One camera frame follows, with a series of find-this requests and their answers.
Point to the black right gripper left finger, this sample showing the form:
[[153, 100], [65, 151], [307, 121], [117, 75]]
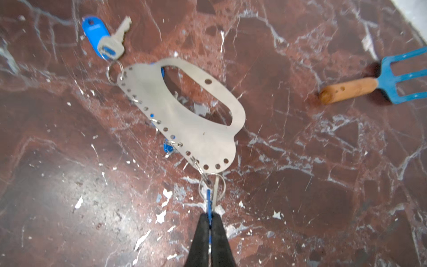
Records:
[[199, 251]]

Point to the key with blue tag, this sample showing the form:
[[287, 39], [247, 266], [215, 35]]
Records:
[[212, 196], [168, 149], [107, 46]]

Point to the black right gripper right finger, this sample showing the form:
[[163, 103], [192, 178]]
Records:
[[221, 253]]

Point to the blue garden hand fork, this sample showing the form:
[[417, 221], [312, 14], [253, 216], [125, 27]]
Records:
[[386, 82]]

